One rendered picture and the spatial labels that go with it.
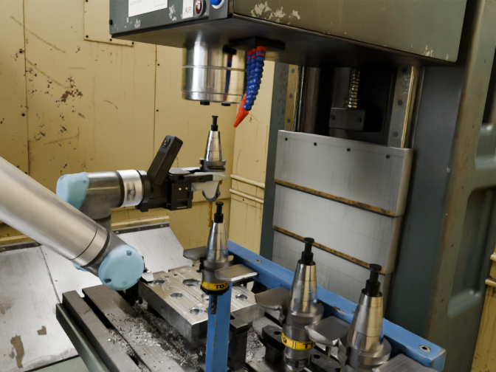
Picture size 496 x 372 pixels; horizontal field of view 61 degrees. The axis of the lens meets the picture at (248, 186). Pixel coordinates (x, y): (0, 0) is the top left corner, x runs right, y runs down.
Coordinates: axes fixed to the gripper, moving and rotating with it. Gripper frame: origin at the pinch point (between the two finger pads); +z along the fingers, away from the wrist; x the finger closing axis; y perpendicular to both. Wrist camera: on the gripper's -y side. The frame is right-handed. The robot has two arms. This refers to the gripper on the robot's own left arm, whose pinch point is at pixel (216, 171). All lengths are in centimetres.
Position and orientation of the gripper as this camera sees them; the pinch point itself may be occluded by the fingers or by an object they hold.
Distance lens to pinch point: 101.3
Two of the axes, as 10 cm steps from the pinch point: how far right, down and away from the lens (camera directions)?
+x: 6.2, 2.0, -7.6
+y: -0.6, 9.8, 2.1
